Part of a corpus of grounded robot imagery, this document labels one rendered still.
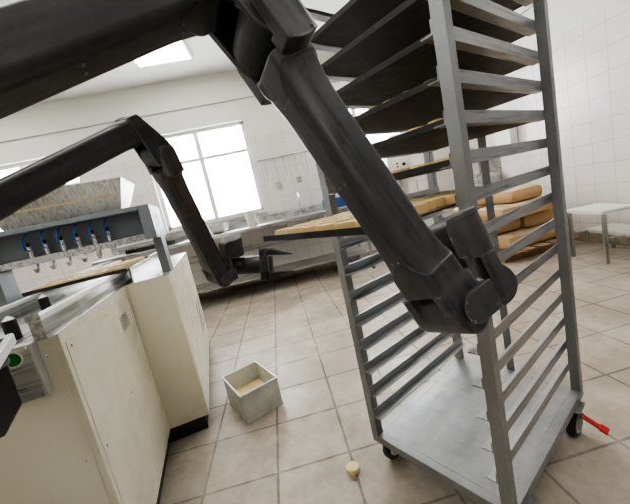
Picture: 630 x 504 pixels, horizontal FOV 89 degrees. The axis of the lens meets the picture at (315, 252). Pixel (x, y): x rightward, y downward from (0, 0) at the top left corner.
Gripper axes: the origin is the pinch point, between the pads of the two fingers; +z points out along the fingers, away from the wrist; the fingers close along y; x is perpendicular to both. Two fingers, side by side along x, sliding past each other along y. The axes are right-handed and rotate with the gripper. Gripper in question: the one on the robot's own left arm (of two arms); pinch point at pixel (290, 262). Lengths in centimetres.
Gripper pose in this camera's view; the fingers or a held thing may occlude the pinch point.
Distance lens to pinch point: 101.5
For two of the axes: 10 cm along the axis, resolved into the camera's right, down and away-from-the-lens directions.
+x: -1.2, 0.3, -9.9
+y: 0.8, 10.0, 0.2
